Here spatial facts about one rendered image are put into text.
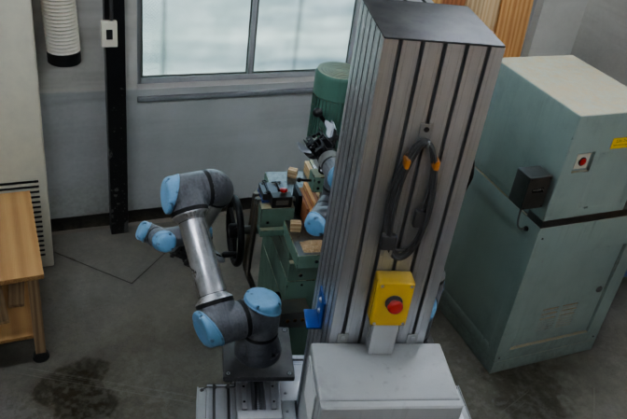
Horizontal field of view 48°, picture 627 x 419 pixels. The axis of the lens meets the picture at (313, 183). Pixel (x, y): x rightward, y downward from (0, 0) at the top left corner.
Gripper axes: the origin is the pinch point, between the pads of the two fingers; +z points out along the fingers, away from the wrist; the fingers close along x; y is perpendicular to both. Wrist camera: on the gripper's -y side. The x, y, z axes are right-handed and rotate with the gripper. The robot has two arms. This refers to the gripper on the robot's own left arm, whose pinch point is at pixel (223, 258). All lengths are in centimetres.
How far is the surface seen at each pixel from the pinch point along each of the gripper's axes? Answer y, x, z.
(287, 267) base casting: -12.8, 9.5, 20.1
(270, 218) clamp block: -22.4, -3.3, 8.0
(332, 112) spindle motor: -72, -3, 1
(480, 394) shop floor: 4, 20, 145
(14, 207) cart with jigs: 62, -76, -61
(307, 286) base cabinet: -9.5, 11.3, 31.8
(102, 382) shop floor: 89, -14, -3
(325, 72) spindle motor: -82, -8, -8
